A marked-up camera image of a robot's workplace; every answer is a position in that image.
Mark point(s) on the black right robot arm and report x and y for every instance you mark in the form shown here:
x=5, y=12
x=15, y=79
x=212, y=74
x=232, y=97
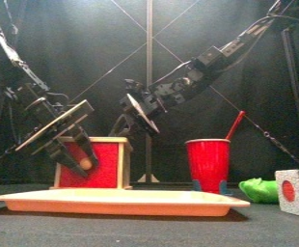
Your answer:
x=207, y=59

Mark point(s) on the red plastic cup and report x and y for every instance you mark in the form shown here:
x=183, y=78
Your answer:
x=207, y=164

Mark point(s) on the black metal frame post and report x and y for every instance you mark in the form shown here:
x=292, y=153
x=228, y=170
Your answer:
x=290, y=96

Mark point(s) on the green plush toy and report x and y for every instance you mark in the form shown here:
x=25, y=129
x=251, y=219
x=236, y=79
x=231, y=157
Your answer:
x=259, y=190

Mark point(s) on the blue cup holder base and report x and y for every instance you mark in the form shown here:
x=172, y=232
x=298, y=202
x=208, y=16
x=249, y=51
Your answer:
x=223, y=188

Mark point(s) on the beige flat tray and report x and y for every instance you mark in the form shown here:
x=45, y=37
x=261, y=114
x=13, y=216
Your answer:
x=113, y=201

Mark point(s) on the wooden box with red drawer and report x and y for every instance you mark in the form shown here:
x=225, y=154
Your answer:
x=107, y=167

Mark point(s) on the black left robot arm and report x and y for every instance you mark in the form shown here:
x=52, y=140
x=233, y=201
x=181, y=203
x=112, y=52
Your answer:
x=13, y=58

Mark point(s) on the round wooden drawer knob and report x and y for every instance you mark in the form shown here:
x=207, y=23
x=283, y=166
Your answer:
x=85, y=164

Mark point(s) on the red drinking straw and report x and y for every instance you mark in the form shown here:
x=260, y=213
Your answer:
x=235, y=125

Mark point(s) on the vertical metal frame pole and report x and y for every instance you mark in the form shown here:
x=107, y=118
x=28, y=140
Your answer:
x=148, y=48

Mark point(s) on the speckled cube with red circle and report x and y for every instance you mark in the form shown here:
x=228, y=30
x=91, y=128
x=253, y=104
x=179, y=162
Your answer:
x=295, y=193

